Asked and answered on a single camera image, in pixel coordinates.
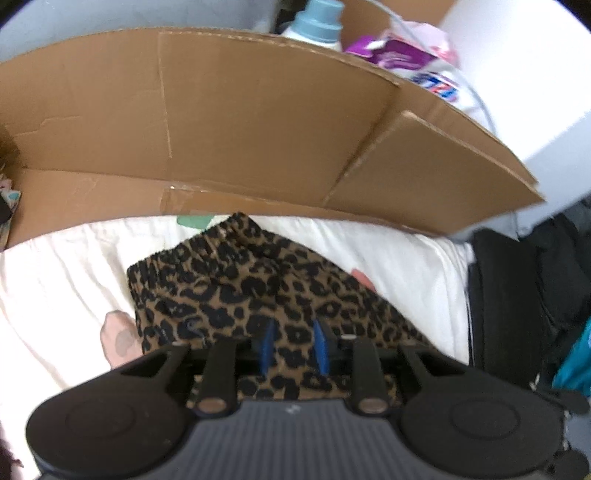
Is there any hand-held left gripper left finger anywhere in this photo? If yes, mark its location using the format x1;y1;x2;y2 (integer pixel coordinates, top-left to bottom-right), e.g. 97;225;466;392
115;320;279;415

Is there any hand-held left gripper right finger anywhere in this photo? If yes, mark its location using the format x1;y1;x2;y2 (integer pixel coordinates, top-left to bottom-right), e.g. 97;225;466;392
313;320;465;415

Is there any leopard print garment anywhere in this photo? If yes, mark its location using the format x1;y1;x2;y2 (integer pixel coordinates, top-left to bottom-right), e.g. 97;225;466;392
126;211;441;402

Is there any cream bear printed blanket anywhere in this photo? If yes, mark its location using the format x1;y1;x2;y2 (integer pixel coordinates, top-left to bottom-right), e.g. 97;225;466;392
0;213;477;480

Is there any brown cardboard sheet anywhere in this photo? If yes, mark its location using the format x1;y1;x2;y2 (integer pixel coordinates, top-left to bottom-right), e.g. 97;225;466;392
0;27;546;251

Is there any teal printed cloth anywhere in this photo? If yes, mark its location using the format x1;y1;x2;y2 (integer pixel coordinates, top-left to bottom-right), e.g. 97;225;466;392
551;318;591;398

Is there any white laundry powder bag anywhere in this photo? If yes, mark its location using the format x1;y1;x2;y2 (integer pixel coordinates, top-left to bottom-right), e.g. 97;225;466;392
409;65;482;112

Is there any purple white package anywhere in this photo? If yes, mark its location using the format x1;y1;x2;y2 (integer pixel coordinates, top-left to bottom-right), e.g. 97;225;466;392
345;36;439;79

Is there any white blue-capped detergent bottle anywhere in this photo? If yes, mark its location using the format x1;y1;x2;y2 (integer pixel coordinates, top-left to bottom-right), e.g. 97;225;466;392
281;0;346;52

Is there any upright cardboard box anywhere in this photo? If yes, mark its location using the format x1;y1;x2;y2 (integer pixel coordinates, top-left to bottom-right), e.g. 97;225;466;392
341;0;459;40

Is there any white cable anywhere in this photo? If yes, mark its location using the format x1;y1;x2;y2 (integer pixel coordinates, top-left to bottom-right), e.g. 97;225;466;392
372;0;498;136

